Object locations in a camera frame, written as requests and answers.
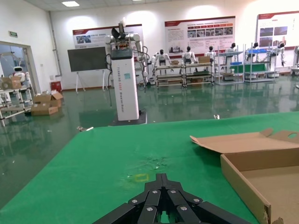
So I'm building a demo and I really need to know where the open cardboard carton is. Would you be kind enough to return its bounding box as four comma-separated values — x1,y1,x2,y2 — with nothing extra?
32,92,64,108

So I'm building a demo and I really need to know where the small white round-head robot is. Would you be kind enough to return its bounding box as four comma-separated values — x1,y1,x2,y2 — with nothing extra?
9,66,30,89

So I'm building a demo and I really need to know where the wide poster with photo row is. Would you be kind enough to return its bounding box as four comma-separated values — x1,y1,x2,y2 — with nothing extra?
164,15,236,54

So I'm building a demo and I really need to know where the roller shelf rack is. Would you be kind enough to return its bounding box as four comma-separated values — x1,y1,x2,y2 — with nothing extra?
154,64,185,88
183,61,215,86

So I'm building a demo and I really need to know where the open brown cardboard box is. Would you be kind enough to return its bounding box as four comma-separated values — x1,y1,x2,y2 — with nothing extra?
189,127,299,224

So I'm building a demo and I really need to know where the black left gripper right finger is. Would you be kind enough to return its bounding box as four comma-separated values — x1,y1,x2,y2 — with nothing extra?
162,174,254,224

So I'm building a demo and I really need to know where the grey metal shelf rack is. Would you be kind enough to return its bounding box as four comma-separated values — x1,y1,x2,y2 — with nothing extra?
242,43,278,84
214,44,244,85

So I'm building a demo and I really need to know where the doorway with white frame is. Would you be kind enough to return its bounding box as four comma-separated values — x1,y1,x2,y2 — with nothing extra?
0,41,39,98

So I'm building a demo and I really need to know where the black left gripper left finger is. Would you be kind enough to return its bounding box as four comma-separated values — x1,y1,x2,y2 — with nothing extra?
93,174,163,224

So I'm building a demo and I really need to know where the flat closed cardboard carton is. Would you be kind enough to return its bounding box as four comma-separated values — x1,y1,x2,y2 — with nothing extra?
30,104,59,117

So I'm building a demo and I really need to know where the wall poster with blue photos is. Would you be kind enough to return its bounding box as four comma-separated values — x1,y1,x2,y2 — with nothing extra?
256,11,299,49

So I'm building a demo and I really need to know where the red cabinet box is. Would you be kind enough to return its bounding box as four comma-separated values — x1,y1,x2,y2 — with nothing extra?
50,81,63,93

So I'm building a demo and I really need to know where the dark screen on stand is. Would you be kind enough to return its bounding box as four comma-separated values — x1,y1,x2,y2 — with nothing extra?
67,46,110,94

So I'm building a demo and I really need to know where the cardboard box with round print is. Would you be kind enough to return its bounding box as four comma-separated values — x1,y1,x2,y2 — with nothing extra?
0,76,22,90

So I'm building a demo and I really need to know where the white column robot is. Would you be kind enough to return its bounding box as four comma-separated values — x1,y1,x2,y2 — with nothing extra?
104,17,150,127

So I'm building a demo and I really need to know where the grey wall pipe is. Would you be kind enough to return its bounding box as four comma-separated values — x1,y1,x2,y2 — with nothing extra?
48,10,63,77

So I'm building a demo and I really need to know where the wall poster with robot photo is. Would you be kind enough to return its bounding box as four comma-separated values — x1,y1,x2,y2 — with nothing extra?
72,23,143,49

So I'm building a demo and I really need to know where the white humanoid robot black head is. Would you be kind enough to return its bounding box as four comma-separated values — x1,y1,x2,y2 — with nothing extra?
271,42,287,69
151,49,172,72
181,46,197,65
224,42,239,54
247,42,262,63
205,45,217,63

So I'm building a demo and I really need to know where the white tube rack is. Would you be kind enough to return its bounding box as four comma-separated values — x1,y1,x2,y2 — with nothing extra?
0,84,34,126

